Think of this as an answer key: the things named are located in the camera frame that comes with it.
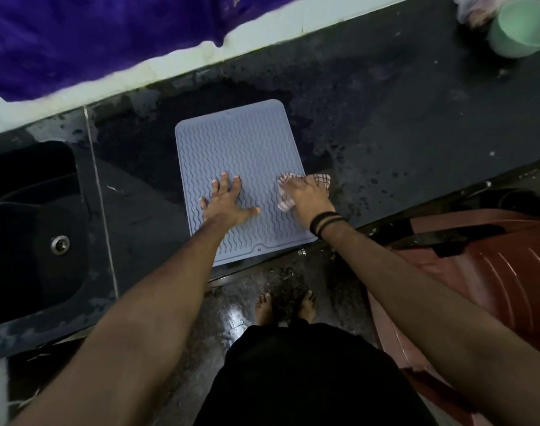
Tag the person's left hand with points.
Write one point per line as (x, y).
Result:
(227, 206)

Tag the person's right hand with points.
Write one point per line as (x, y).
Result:
(307, 199)

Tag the checkered pink cleaning cloth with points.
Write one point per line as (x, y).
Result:
(323, 180)

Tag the grey ribbed silicone mat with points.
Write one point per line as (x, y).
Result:
(243, 141)

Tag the person's left forearm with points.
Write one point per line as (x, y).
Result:
(128, 332)

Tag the person's right forearm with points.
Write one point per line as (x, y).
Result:
(438, 315)

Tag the person's right foot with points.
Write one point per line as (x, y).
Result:
(306, 306)

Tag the person's foot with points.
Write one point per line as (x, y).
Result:
(306, 306)
(264, 308)

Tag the person's left foot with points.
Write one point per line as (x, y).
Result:
(264, 308)

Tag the person's black trousers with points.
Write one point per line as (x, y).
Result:
(310, 377)

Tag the black thread wristband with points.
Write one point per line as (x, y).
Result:
(325, 222)

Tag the metal sink drain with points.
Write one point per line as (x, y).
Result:
(60, 245)

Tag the black sink basin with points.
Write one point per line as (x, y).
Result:
(30, 235)

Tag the purple hanging cloth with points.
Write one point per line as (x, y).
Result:
(96, 39)

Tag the red plastic chair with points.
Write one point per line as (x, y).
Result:
(509, 283)

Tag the clear plastic bag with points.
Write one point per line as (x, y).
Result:
(474, 11)

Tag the pale green container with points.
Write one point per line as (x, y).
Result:
(523, 28)

